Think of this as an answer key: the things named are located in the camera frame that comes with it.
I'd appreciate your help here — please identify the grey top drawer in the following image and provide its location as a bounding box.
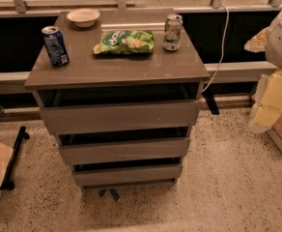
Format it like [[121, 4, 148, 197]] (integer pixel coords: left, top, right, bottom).
[[40, 101, 200, 134]]

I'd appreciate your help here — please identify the green chip bag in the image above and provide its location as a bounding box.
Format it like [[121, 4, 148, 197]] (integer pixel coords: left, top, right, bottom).
[[93, 30, 155, 55]]

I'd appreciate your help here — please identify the grey drawer cabinet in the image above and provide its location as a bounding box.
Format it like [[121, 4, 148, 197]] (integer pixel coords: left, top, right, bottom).
[[25, 10, 209, 189]]

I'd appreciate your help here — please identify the blue tape cross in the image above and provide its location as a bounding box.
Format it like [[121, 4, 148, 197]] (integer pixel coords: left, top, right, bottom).
[[98, 188, 121, 203]]

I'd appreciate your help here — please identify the white cable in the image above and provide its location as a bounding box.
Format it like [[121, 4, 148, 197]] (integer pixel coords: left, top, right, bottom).
[[201, 4, 230, 94]]

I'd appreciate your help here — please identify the white green soda can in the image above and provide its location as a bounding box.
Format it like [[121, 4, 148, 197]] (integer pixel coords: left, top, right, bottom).
[[163, 14, 183, 51]]

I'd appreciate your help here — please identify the grey middle drawer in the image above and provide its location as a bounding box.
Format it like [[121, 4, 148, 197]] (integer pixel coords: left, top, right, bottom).
[[59, 137, 190, 164]]

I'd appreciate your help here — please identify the white bowl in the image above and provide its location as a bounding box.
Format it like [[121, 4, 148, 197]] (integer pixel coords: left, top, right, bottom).
[[67, 9, 100, 28]]

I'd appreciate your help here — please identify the black bracket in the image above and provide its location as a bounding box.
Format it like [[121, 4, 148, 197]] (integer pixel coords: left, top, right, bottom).
[[203, 91, 219, 115]]

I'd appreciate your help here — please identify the blue soda can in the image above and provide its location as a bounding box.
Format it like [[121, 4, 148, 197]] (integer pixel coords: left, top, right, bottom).
[[42, 26, 70, 67]]

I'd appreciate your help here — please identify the grey bottom drawer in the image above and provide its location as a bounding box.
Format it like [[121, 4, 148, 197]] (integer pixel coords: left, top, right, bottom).
[[72, 164, 183, 187]]

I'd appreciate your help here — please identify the black stand leg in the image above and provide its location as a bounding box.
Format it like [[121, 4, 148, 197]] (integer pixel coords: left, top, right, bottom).
[[0, 126, 30, 190]]

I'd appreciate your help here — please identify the grey drawer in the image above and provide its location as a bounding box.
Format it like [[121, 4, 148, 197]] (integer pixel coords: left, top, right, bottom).
[[59, 137, 190, 164], [72, 164, 183, 187], [40, 101, 200, 134]]

